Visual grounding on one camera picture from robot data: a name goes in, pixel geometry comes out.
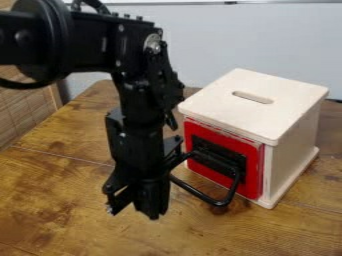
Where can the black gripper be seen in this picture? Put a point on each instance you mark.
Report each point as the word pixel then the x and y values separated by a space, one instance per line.
pixel 142 155

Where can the black metal drawer handle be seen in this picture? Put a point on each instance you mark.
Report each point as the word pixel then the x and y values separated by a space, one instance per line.
pixel 209 196

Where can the red drawer front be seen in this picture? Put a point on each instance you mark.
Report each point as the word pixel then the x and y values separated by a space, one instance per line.
pixel 223 152

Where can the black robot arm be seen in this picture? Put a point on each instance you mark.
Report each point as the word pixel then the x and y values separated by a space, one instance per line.
pixel 51 40

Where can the wooden slatted panel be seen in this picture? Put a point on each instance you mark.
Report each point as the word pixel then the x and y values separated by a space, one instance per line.
pixel 24 108

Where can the light wooden box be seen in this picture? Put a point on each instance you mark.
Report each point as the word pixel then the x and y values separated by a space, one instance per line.
pixel 272 110

